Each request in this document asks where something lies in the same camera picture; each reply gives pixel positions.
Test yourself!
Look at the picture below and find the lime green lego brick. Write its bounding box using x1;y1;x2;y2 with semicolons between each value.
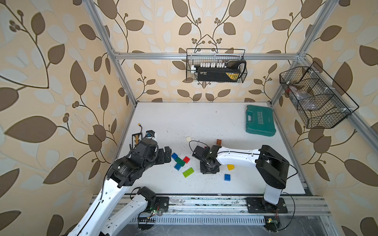
183;168;195;178

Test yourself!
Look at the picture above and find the blue lego brick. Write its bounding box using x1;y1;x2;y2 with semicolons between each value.
171;153;178;160
174;164;182;171
224;174;231;182

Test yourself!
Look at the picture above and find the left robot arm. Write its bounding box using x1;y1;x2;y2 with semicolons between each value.
69;138;172;236

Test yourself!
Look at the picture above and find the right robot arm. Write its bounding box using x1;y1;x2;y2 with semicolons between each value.
192;145;291;206

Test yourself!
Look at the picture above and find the dark green lego brick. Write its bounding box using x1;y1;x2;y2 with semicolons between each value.
175;157;186;167

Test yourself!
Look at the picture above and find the yellow lego brick right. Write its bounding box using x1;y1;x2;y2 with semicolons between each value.
227;164;235;171

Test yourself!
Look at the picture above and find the red lego brick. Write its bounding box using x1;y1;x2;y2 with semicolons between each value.
183;156;190;164

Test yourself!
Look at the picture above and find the black bit holder card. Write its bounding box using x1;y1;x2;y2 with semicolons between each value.
132;132;143;148

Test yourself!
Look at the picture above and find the green tool case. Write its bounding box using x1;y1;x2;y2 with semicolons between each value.
246;105;276;137

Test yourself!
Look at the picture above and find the black box in basket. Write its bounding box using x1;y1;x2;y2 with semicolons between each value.
195;61;248;83

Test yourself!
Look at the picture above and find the plastic bag in basket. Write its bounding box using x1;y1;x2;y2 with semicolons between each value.
289;85;313;109

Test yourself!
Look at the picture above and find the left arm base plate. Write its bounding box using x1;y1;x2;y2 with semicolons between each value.
145;196;169;214

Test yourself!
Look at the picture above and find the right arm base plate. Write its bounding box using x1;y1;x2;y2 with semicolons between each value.
245;197;288;214

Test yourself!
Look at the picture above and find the back wire basket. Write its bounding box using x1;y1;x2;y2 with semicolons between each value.
184;48;246;83

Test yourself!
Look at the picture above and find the wire basket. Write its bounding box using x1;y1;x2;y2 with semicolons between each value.
184;48;246;83
279;62;359;129

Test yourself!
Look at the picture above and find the right wire basket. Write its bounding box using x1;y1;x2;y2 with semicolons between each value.
279;62;359;129

